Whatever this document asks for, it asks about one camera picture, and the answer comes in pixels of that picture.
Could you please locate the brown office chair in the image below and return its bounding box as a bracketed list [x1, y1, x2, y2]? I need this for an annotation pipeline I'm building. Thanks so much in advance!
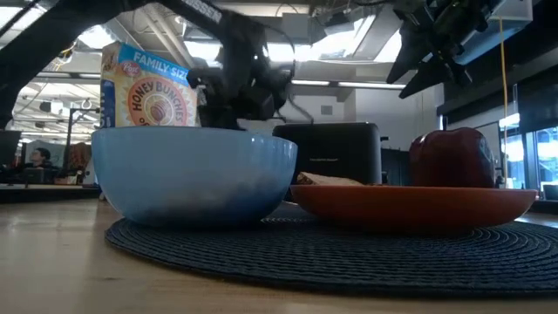
[67, 142, 93, 185]

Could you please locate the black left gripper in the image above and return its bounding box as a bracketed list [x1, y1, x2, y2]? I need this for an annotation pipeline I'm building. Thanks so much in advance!
[187, 65, 298, 132]

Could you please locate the ceiling light strip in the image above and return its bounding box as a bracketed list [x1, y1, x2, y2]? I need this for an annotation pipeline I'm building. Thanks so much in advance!
[289, 79, 406, 90]

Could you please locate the yellow hanging cable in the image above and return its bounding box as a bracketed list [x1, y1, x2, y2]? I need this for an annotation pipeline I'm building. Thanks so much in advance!
[498, 17, 510, 188]

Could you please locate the person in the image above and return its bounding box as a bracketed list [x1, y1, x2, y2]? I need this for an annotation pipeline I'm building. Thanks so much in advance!
[24, 147, 60, 171]

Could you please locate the round dark woven placemat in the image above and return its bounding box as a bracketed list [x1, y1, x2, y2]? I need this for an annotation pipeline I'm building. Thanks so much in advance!
[104, 202, 558, 297]

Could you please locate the black chrome toaster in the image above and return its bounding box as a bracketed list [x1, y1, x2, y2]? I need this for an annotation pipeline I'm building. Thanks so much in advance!
[273, 121, 384, 201]

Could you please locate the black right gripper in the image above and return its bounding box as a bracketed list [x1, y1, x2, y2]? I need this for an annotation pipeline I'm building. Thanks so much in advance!
[385, 0, 502, 99]

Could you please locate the honey oats cereal box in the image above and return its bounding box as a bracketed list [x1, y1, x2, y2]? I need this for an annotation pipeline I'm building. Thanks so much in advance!
[99, 41, 200, 128]

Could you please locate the blue bowl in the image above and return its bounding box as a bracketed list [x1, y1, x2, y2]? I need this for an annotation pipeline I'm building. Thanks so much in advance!
[91, 126, 299, 228]

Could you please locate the red apple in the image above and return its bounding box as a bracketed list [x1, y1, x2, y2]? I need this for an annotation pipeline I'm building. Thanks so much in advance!
[408, 126, 497, 189]

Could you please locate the dark computer monitor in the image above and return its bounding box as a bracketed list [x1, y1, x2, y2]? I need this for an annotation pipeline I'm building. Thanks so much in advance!
[0, 129, 22, 169]

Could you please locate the orange plate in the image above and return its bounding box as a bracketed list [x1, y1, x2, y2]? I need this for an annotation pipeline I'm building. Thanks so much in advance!
[289, 183, 538, 235]

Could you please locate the dark office desk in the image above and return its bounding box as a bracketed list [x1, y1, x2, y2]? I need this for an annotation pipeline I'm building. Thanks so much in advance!
[0, 182, 102, 204]

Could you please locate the brown bread slice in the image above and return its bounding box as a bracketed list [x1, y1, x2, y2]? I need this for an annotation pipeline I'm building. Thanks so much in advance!
[296, 171, 365, 187]

